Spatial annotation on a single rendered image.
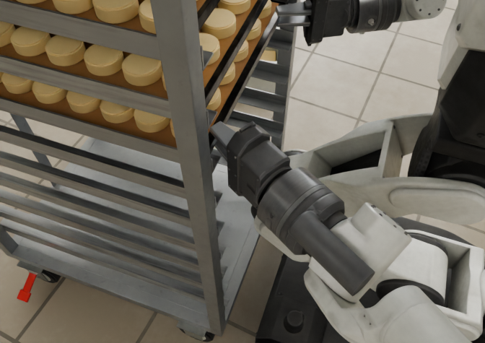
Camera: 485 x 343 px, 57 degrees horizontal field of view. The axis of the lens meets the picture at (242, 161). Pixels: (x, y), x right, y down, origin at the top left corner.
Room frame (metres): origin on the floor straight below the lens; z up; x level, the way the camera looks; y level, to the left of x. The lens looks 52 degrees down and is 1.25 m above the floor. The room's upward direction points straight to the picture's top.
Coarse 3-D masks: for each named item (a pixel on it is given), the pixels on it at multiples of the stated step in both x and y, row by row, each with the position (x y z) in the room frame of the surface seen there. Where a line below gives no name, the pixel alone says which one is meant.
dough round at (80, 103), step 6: (66, 96) 0.48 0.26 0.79; (72, 96) 0.48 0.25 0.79; (78, 96) 0.48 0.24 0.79; (84, 96) 0.48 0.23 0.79; (72, 102) 0.47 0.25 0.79; (78, 102) 0.47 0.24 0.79; (84, 102) 0.47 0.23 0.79; (90, 102) 0.47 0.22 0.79; (96, 102) 0.47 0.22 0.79; (72, 108) 0.47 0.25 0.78; (78, 108) 0.46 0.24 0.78; (84, 108) 0.46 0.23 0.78; (90, 108) 0.46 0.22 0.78; (96, 108) 0.47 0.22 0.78
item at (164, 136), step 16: (240, 64) 0.57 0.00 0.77; (0, 96) 0.50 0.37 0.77; (16, 96) 0.50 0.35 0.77; (32, 96) 0.50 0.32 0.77; (224, 96) 0.50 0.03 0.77; (64, 112) 0.46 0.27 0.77; (96, 112) 0.46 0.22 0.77; (112, 128) 0.43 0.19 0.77; (128, 128) 0.43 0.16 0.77; (176, 144) 0.40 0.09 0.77
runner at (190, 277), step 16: (0, 208) 0.58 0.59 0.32; (32, 224) 0.52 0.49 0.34; (48, 224) 0.53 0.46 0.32; (80, 240) 0.47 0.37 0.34; (96, 240) 0.49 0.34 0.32; (128, 256) 0.43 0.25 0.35; (144, 256) 0.45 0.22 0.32; (160, 272) 0.41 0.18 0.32; (176, 272) 0.41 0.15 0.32; (192, 272) 0.41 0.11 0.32; (224, 288) 0.37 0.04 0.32
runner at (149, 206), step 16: (0, 160) 0.50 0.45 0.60; (16, 160) 0.51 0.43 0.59; (48, 176) 0.47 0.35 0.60; (64, 176) 0.48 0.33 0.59; (80, 176) 0.48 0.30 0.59; (96, 192) 0.43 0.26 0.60; (112, 192) 0.42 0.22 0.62; (128, 192) 0.44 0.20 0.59; (144, 208) 0.40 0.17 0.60; (160, 208) 0.39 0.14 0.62; (176, 208) 0.41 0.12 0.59
